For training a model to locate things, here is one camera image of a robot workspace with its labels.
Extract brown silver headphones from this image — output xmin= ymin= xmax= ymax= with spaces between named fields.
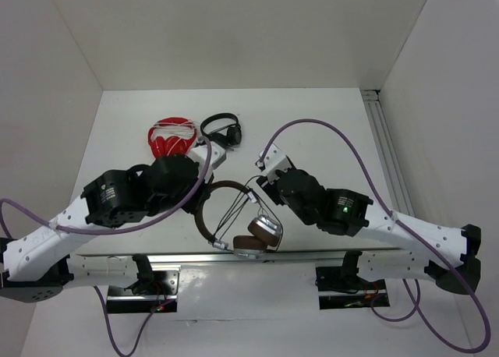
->
xmin=194 ymin=180 xmax=284 ymax=256

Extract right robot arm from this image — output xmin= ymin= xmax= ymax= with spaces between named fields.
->
xmin=257 ymin=168 xmax=481 ymax=295

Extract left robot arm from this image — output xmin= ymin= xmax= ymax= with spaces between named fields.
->
xmin=1 ymin=155 xmax=212 ymax=303

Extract black headphones far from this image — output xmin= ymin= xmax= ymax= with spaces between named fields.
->
xmin=200 ymin=112 xmax=242 ymax=150

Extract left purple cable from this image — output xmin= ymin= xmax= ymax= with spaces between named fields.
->
xmin=0 ymin=137 xmax=214 ymax=241

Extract purple cable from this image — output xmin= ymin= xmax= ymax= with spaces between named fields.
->
xmin=0 ymin=137 xmax=214 ymax=241
xmin=259 ymin=118 xmax=492 ymax=352

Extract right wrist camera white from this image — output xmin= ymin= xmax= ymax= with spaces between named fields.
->
xmin=255 ymin=144 xmax=294 ymax=184

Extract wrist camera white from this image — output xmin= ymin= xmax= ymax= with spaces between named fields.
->
xmin=187 ymin=141 xmax=227 ymax=179
xmin=255 ymin=144 xmax=294 ymax=184

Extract red headphones white cable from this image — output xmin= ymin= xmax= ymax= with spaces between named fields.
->
xmin=147 ymin=116 xmax=198 ymax=159

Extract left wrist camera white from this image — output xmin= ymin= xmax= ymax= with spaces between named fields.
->
xmin=187 ymin=141 xmax=227 ymax=179

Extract aluminium rail front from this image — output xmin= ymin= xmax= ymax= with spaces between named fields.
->
xmin=73 ymin=247 xmax=406 ymax=267

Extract aluminium rail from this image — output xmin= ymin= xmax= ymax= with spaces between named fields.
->
xmin=73 ymin=247 xmax=406 ymax=267
xmin=360 ymin=90 xmax=414 ymax=216

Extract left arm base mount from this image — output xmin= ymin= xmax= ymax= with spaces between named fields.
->
xmin=105 ymin=266 xmax=180 ymax=314

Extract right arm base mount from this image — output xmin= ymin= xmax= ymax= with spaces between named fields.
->
xmin=315 ymin=267 xmax=390 ymax=310

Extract aluminium rail right side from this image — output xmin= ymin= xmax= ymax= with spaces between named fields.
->
xmin=360 ymin=90 xmax=414 ymax=216

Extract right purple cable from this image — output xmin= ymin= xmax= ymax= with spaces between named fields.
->
xmin=259 ymin=118 xmax=492 ymax=352

